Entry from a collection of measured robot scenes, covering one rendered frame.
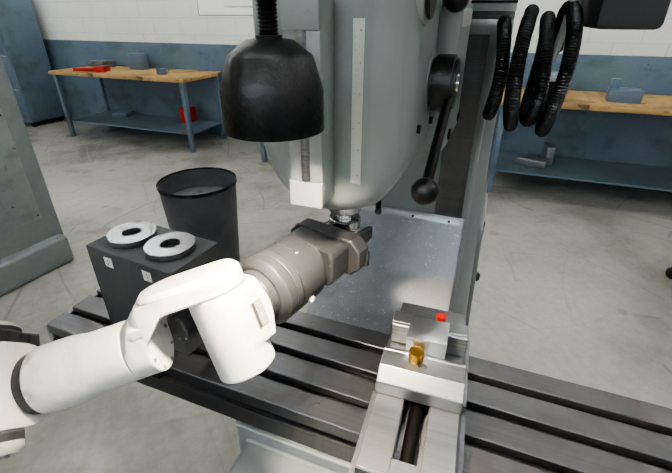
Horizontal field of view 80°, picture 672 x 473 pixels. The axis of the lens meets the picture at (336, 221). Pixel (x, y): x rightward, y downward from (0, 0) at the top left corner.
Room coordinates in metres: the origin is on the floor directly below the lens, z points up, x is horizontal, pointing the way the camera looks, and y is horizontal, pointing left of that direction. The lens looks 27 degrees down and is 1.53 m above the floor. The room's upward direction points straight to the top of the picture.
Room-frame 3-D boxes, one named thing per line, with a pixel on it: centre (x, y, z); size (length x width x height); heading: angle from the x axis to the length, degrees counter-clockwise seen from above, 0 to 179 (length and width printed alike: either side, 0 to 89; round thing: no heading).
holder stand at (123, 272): (0.66, 0.35, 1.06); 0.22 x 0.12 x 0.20; 64
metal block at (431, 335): (0.48, -0.14, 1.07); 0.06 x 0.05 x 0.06; 72
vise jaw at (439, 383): (0.43, -0.13, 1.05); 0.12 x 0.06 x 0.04; 72
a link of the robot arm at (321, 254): (0.46, 0.04, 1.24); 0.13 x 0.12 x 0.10; 56
